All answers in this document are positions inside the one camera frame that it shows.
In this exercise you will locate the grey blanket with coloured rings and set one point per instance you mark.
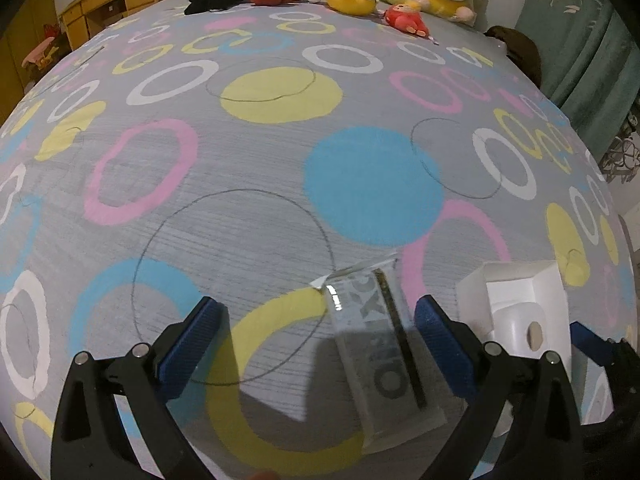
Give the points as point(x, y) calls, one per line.
point(280, 210)

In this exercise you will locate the clear plastic box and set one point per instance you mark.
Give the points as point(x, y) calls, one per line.
point(380, 360)

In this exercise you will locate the metal drying rack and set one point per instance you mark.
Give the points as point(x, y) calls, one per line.
point(622, 152)

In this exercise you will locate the wooden wardrobe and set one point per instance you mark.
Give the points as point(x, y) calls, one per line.
point(27, 45)

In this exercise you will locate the small red plush toy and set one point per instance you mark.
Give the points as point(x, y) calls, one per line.
point(406, 17)

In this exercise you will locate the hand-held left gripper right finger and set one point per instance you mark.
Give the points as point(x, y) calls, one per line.
point(442, 345)

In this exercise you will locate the green curtain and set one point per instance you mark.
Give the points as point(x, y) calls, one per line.
point(580, 30)

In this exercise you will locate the wooden desk with drawers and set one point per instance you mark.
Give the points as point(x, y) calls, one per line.
point(115, 2)

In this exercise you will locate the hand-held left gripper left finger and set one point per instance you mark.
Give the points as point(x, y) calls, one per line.
point(192, 345)

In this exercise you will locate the brown cushion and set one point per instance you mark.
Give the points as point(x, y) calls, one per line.
point(517, 52)

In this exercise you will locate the pink cloth item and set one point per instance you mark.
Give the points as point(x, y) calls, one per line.
point(42, 52)

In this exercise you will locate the white cardboard box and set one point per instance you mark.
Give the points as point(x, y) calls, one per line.
point(520, 305)

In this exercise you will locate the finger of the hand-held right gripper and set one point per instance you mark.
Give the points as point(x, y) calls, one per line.
point(592, 342)

